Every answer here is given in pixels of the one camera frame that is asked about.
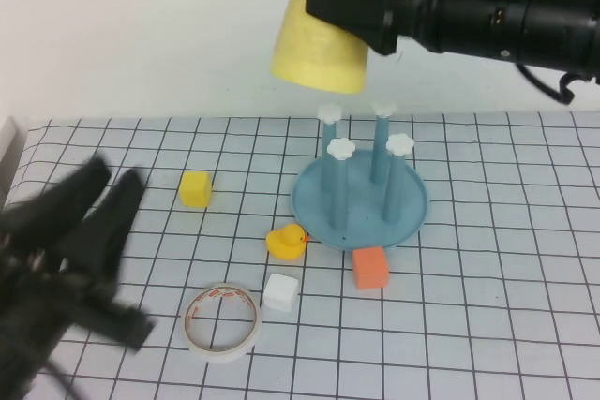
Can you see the yellow plastic cup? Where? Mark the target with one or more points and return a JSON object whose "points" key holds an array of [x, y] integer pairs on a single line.
{"points": [[309, 58]]}

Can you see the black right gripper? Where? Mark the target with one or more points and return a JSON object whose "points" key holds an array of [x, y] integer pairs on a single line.
{"points": [[422, 6]]}

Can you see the white foam cube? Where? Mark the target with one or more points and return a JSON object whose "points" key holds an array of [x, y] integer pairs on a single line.
{"points": [[280, 294]]}

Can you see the yellow foam cube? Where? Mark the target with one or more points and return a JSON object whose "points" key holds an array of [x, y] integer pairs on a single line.
{"points": [[195, 190]]}

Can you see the white edge board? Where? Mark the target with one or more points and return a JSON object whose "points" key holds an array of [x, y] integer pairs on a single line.
{"points": [[10, 142]]}

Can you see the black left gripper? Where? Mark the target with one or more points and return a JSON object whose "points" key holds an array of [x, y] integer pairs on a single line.
{"points": [[56, 292]]}

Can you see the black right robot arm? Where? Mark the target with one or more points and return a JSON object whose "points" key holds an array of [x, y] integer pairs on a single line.
{"points": [[539, 20]]}

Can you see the orange foam cube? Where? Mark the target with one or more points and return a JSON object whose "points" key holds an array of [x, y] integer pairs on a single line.
{"points": [[370, 271]]}

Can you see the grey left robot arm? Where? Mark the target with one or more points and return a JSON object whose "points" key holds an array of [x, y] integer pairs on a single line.
{"points": [[19, 367]]}

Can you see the white tape roll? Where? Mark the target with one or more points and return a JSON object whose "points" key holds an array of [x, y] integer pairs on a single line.
{"points": [[220, 356]]}

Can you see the blue cup stand white caps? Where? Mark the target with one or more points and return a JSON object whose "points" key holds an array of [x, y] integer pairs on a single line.
{"points": [[361, 226]]}

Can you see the yellow rubber duck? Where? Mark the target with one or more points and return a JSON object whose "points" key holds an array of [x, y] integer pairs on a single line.
{"points": [[283, 245]]}

